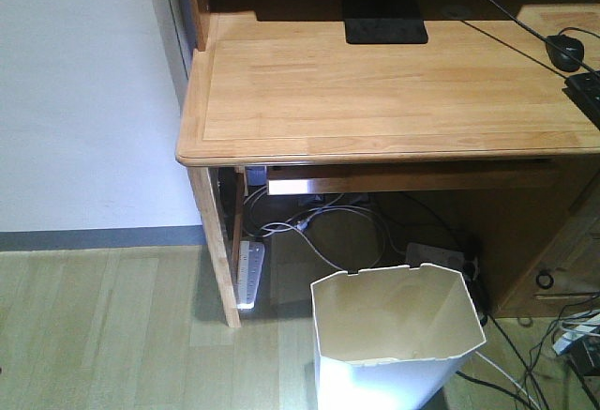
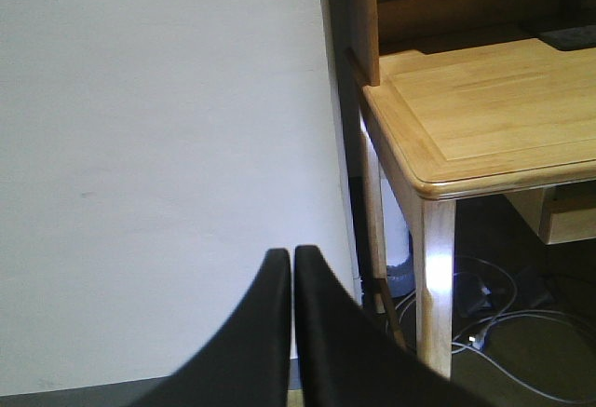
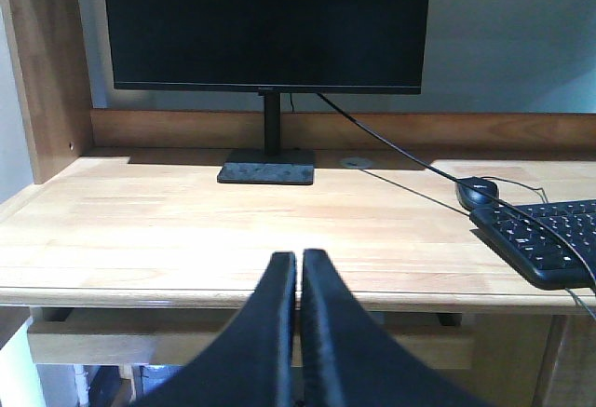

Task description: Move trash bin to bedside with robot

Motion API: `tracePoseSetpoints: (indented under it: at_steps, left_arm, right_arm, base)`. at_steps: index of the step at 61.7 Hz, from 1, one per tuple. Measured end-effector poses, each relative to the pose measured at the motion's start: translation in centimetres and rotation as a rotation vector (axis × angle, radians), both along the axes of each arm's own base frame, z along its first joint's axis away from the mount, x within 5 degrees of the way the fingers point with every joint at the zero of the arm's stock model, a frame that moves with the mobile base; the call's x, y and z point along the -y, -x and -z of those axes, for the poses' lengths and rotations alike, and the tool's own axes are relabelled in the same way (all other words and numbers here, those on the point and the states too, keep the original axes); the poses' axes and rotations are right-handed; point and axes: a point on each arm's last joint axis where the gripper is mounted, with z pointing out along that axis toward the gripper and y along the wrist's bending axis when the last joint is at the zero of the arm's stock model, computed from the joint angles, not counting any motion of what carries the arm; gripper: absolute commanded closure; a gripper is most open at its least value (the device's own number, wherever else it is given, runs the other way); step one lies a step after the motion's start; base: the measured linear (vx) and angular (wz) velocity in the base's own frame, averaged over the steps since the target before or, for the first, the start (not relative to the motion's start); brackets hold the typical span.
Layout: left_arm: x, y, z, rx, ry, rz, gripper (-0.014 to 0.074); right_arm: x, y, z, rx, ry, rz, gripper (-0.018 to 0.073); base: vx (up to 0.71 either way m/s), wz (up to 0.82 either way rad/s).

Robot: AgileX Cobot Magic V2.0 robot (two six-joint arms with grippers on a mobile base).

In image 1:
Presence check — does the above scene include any white cable under desk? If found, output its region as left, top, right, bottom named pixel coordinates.
left=244, top=186, right=407, bottom=274

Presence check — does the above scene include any black monitor stand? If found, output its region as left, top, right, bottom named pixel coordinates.
left=341, top=0, right=428, bottom=45

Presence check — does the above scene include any black computer mouse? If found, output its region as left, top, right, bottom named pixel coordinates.
left=546, top=34, right=585, bottom=72

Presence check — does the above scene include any grey power strip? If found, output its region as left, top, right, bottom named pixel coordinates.
left=406, top=242, right=465, bottom=270

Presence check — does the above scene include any black cable on desk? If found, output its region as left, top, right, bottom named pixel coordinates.
left=442, top=0, right=600, bottom=78

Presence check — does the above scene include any white plastic trash bin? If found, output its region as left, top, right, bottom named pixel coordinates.
left=310, top=263, right=486, bottom=409

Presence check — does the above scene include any white power strip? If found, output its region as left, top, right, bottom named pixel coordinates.
left=236, top=240, right=265, bottom=310

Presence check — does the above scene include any wooden desk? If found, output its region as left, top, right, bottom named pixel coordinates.
left=176, top=0, right=599, bottom=327

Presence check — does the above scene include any black keyboard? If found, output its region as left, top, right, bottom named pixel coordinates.
left=564, top=72, right=600, bottom=128

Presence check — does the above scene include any black floor cable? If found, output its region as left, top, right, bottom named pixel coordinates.
left=455, top=287, right=600, bottom=410

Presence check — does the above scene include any white floor cable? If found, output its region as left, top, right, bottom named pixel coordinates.
left=474, top=349, right=543, bottom=410

